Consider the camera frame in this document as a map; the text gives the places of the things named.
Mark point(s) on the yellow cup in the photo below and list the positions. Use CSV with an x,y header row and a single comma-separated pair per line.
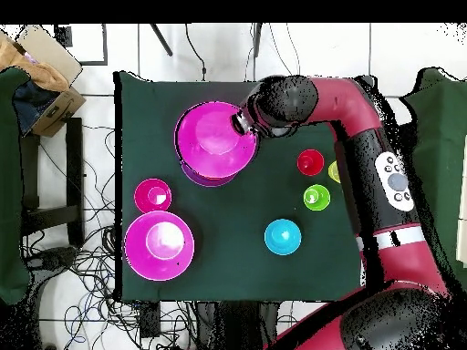
x,y
334,171

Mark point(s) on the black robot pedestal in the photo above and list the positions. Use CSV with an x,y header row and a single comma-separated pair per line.
x,y
237,328

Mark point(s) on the green cup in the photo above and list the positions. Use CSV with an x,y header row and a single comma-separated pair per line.
x,y
321,200

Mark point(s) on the green side table cloth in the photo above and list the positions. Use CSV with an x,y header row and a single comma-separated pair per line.
x,y
441,146
11,182

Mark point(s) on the dark green tablecloth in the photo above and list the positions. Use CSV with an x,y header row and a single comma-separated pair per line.
x,y
237,226

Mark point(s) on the black floor box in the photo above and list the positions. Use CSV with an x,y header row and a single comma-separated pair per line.
x,y
149,321

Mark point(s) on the crimson bowl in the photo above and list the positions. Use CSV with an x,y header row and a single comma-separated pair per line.
x,y
144,198

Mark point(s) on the black rounded floor base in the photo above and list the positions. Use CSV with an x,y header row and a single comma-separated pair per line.
x,y
54,257

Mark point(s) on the large pink bowl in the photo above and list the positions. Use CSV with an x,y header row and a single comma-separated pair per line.
x,y
138,251
215,146

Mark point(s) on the purple bowl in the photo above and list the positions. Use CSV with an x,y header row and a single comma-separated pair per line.
x,y
204,180

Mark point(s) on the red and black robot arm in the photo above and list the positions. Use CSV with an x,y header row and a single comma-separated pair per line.
x,y
350,105

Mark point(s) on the red cup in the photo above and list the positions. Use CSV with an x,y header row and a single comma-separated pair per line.
x,y
310,162

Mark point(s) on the black stool frame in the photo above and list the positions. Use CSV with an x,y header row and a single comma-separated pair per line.
x,y
74,164

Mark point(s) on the black tripod leg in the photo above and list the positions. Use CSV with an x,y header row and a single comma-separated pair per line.
x,y
161,39
257,40

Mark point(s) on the black square frame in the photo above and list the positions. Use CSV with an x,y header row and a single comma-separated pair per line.
x,y
104,43

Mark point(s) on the small blue bowl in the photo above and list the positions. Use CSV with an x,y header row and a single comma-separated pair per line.
x,y
282,238

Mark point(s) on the cardboard box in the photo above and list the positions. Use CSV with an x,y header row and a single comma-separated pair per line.
x,y
54,109

